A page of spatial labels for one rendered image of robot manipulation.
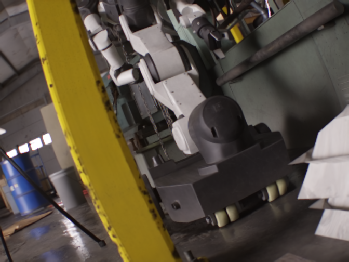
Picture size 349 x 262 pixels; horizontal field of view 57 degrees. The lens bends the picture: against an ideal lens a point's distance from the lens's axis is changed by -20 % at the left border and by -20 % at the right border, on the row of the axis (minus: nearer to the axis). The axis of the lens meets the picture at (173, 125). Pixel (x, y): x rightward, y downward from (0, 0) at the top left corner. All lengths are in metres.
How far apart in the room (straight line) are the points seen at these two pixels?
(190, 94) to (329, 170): 0.92
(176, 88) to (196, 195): 0.54
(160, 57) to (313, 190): 1.04
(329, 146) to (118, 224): 0.38
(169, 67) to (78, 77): 0.87
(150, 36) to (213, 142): 0.74
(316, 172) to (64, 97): 0.45
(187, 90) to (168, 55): 0.17
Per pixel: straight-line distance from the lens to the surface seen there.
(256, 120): 2.15
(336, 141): 0.57
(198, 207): 1.05
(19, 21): 11.05
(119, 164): 0.65
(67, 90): 0.67
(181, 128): 1.20
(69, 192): 3.62
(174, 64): 1.51
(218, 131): 1.03
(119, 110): 2.73
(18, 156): 5.42
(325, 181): 0.58
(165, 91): 1.48
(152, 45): 1.60
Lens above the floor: 0.31
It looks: 1 degrees up
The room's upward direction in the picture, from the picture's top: 23 degrees counter-clockwise
